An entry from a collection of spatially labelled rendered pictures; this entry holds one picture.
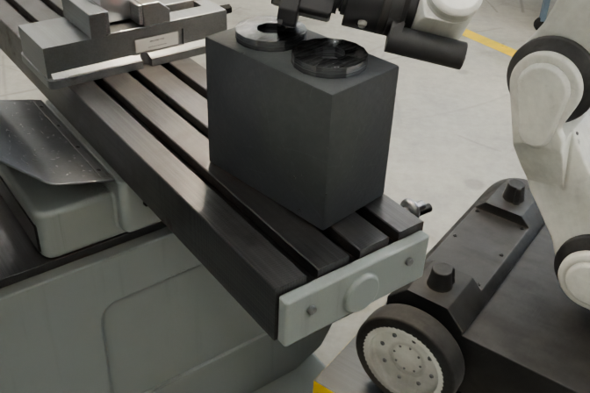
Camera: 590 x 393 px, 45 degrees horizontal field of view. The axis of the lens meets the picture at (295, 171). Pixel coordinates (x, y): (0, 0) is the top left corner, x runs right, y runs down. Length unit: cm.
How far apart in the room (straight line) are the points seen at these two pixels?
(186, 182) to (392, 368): 60
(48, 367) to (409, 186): 172
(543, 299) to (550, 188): 24
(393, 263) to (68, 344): 62
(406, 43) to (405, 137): 216
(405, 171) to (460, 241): 133
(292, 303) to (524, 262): 78
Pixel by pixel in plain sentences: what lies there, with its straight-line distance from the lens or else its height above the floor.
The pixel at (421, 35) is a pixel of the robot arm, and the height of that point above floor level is 115.
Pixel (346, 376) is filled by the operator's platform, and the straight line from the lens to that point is 143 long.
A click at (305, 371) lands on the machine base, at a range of 170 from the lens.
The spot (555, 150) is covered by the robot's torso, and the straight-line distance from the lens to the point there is 121.
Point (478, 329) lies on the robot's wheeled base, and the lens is 132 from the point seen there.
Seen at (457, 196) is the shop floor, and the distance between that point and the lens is 269.
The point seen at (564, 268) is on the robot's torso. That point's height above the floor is 69.
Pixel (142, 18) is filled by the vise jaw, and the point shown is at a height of 102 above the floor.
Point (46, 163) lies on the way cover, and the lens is 115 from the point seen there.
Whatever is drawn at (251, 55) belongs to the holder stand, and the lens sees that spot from 86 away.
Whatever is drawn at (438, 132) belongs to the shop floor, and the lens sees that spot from 309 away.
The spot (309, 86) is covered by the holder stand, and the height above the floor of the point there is 112.
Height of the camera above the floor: 147
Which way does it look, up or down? 33 degrees down
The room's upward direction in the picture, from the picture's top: 2 degrees clockwise
